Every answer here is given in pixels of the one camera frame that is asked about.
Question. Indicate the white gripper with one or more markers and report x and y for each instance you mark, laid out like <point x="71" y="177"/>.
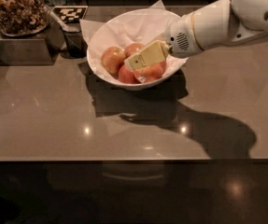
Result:
<point x="182" y="38"/>

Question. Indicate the apple with sticker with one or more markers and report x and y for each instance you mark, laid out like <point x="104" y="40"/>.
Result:
<point x="149" y="73"/>

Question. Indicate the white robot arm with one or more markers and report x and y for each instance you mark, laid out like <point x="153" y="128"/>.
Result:
<point x="222" y="23"/>

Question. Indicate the right back red apple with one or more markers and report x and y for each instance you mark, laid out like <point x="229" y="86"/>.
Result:
<point x="163" y="65"/>

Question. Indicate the red apple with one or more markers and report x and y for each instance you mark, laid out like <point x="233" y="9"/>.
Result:
<point x="163" y="65"/>
<point x="126" y="76"/>

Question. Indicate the back red-yellow apple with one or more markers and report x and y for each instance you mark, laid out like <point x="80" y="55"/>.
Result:
<point x="133" y="48"/>

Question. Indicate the red-yellow apple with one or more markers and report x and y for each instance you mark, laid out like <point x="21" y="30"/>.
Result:
<point x="112" y="59"/>
<point x="133" y="48"/>

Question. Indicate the white bowl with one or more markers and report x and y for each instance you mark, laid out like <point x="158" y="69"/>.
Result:
<point x="172" y="65"/>

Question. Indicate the front left red apple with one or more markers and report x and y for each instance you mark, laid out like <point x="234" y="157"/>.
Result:
<point x="126" y="76"/>

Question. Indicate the left red-yellow apple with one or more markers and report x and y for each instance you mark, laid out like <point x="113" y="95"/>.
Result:
<point x="112" y="59"/>

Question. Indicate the white paper liner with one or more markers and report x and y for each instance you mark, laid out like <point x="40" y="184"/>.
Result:
<point x="140" y="25"/>

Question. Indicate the metal scoop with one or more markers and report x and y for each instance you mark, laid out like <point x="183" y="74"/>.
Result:
<point x="65" y="27"/>

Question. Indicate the black white fiducial tag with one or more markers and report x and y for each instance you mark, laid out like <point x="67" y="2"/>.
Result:
<point x="69" y="14"/>

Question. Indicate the glass jar of nuts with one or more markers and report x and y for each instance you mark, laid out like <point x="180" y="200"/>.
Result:
<point x="22" y="17"/>

